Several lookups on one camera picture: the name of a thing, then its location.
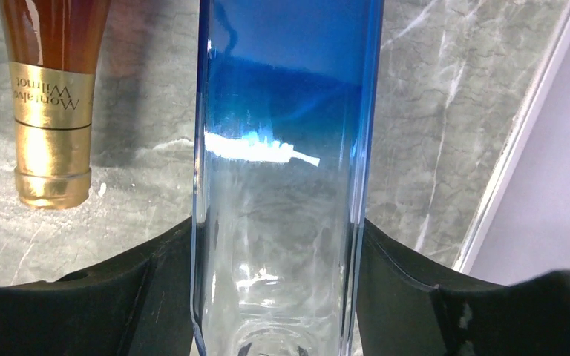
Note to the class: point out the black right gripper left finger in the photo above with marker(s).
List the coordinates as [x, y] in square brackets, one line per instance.
[136, 303]

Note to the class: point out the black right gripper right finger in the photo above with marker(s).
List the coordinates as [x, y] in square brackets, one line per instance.
[410, 305]

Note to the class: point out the blue square glass bottle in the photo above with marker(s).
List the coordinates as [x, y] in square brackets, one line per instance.
[284, 118]

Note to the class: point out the brown bottle gold foil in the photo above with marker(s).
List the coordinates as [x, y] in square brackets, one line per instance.
[53, 49]

